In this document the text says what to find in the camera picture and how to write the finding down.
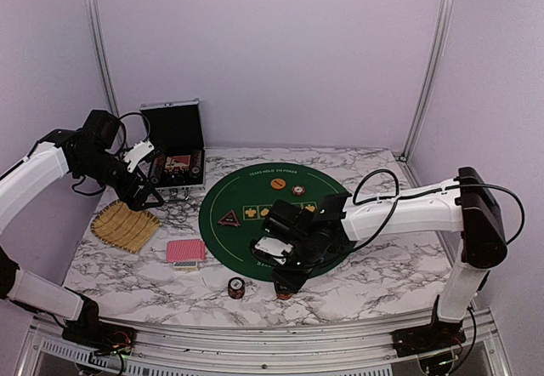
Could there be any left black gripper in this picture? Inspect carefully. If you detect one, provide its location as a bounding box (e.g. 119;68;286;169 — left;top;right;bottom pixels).
76;150;164;212

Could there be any red poker chip stack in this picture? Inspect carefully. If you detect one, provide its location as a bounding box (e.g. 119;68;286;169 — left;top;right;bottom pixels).
276;290;293;301

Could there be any black poker chip stack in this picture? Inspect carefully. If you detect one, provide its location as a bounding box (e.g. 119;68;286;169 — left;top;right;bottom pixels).
227;277;245;299

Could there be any red-backed card deck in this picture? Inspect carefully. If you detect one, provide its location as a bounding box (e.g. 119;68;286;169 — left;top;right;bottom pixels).
167;239;206;263

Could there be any triangular all-in button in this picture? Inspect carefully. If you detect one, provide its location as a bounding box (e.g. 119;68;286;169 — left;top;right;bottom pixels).
218;209;241;227

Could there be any orange big blind button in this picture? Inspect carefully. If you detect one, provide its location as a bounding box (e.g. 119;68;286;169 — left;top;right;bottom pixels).
270;178;286;190

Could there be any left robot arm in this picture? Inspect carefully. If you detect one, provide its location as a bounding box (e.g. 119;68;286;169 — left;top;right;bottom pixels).
1;110;164;346

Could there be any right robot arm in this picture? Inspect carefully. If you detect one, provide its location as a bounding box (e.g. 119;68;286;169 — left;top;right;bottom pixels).
250;167;507;349

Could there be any left chip row in case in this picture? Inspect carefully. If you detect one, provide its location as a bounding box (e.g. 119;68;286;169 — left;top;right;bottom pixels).
148;154;167;185

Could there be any chip row in case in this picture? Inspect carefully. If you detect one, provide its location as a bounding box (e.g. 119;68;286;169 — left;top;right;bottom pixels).
148;154;167;185
190;150;202;179

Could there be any woven bamboo tray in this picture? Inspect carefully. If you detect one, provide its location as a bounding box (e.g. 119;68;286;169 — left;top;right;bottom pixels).
90;200;161;254

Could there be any card deck in case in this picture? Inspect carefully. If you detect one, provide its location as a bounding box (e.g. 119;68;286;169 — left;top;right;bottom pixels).
164;155;191;173

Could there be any aluminium poker case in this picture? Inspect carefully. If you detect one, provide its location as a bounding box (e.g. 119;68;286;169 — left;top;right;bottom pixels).
139;98;206;201

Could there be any right chip row in case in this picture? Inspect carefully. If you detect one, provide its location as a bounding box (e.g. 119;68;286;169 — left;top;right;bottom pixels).
190;150;202;179

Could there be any playing card box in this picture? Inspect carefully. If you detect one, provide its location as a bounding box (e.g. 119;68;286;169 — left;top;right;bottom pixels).
173;261;199;271

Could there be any round green poker mat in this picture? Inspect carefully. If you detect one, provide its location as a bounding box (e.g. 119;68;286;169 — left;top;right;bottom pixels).
199;162;346;282

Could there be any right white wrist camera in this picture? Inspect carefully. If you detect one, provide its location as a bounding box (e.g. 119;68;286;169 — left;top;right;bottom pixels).
249;236;293;265

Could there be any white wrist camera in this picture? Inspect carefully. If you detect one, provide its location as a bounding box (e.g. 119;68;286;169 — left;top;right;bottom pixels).
249;236;293;265
122;139;166;173

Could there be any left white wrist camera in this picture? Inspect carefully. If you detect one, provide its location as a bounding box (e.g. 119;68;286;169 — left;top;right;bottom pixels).
122;139;166;173

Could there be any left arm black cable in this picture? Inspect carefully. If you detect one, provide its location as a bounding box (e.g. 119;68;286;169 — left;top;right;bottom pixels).
71;111;154;197

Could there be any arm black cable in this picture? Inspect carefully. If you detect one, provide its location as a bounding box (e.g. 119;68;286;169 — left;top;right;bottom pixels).
71;111;154;197
322;168;526;262

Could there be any front aluminium rail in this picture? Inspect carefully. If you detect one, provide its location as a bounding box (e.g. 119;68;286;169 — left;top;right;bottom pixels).
15;310;512;375

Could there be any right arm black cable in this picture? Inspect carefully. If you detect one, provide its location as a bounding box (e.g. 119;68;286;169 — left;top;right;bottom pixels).
322;168;526;262

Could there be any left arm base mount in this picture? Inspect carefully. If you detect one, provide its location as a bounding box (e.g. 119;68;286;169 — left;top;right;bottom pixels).
62;320;136;356

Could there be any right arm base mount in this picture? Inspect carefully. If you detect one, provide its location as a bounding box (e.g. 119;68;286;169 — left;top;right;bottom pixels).
392;322;467;357

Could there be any left aluminium frame post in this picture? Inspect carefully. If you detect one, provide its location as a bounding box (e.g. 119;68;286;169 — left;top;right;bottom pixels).
85;0;120;116

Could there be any aluminium frame post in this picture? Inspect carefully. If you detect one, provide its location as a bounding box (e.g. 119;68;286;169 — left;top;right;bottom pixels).
85;0;120;116
399;0;455;162

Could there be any right aluminium frame post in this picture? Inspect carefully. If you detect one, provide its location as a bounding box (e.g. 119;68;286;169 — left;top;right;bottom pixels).
399;0;455;162

